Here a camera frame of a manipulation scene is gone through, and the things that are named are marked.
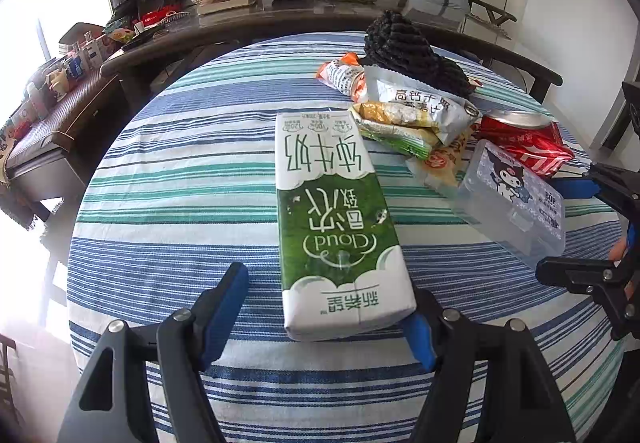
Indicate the clear cartoon-lid plastic box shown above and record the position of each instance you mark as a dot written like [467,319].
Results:
[505,203]

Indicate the crushed red drink can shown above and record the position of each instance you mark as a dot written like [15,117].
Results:
[525,143]

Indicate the green and white milk carton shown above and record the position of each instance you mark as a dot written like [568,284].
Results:
[330,223]

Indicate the brown cushioned side bench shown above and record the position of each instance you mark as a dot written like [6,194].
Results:
[65,123]

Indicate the yellow and green snack packet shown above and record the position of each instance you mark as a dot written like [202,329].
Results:
[395,123]

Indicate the wooden board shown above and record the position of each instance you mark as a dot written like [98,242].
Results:
[225,8]

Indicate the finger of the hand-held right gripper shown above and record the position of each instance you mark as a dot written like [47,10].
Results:
[575,188]
[575,273]

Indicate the pile of assorted packets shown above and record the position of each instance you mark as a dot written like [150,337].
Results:
[145,13]

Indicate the dark wooden table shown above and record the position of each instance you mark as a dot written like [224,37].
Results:
[300,18]

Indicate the orange and white snack wrapper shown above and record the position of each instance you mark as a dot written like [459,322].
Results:
[342,75]

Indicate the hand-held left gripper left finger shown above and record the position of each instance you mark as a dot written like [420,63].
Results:
[227,313]

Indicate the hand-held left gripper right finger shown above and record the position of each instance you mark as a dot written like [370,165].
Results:
[420,343]

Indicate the orange clear food wrapper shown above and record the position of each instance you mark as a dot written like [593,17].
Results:
[440,163]

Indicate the row of small boxes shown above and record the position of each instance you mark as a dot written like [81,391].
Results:
[75,63]

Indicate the black knitted cloth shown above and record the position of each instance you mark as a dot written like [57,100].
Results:
[400,48]

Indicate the white snack packet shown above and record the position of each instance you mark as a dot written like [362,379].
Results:
[415,103]

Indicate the blue green striped tablecloth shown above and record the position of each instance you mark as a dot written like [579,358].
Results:
[175,173]

